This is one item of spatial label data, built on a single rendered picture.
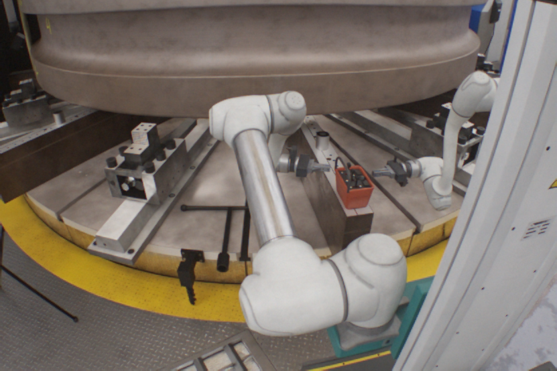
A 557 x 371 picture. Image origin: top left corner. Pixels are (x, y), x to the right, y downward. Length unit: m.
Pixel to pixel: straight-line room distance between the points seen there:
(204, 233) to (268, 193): 1.28
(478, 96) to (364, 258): 0.85
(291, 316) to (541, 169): 0.54
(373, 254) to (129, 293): 1.82
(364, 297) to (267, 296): 0.21
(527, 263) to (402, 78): 1.79
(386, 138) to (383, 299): 2.35
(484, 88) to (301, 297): 1.01
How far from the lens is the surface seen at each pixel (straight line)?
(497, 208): 0.63
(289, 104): 1.13
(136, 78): 2.30
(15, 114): 3.96
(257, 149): 1.02
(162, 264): 2.33
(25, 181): 3.03
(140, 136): 2.23
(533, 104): 0.55
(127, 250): 2.11
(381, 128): 3.12
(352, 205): 1.71
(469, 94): 1.44
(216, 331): 2.09
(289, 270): 0.79
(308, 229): 2.16
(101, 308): 2.37
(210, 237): 2.14
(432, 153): 2.71
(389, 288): 0.82
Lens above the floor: 1.76
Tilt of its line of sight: 32 degrees down
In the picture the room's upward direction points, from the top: straight up
